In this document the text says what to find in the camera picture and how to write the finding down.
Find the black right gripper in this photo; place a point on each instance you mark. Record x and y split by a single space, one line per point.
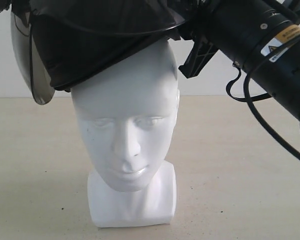
197 29

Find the black helmet with visor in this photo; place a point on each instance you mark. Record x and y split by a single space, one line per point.
59 44

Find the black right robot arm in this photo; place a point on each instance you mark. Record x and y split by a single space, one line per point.
260 37

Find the white mannequin head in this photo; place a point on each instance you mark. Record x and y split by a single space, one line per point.
126 116

